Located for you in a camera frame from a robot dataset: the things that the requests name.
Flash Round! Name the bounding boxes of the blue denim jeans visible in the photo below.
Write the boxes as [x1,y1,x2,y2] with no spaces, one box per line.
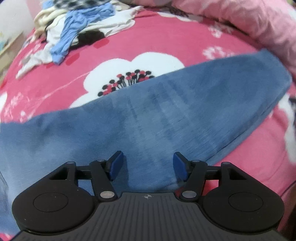
[1,50,292,235]

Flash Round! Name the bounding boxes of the pink floral bed blanket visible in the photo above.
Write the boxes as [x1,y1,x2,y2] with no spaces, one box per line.
[0,6,296,241]

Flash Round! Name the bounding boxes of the black garment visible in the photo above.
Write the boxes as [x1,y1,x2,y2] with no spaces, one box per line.
[70,30,105,49]

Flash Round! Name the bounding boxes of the cream bedside nightstand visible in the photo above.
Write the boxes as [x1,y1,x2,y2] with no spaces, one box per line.
[1,32,26,82]

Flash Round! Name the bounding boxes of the light blue shirt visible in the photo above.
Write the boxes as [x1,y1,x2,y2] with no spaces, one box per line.
[41,2,115,65]

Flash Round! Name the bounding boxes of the cream knit sweater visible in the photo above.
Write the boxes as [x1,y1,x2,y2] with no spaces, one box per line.
[32,6,67,41]

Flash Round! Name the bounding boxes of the pink grey floral duvet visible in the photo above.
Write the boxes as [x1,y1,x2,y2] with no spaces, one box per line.
[131,0,296,79]

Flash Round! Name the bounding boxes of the black white plaid shirt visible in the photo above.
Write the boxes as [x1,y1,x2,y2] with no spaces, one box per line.
[53,0,110,11]

